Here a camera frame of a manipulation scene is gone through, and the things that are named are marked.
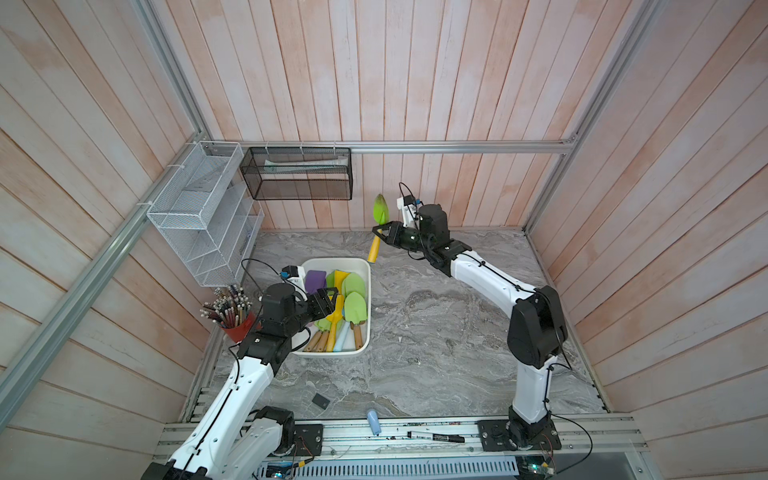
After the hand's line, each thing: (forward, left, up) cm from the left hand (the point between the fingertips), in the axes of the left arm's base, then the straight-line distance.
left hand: (330, 297), depth 79 cm
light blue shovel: (-4, -2, -15) cm, 16 cm away
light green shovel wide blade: (+5, -6, -14) cm, 16 cm away
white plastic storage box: (-5, -7, -16) cm, 18 cm away
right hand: (+17, -11, +8) cm, 22 cm away
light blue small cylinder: (-27, -12, -17) cm, 34 cm away
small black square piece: (-21, +2, -19) cm, 29 cm away
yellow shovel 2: (+2, +1, -17) cm, 17 cm away
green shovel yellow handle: (+20, -14, +11) cm, 27 cm away
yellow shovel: (+17, +1, -15) cm, 22 cm away
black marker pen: (-30, -33, -18) cm, 48 cm away
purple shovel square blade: (+18, +9, -18) cm, 27 cm away
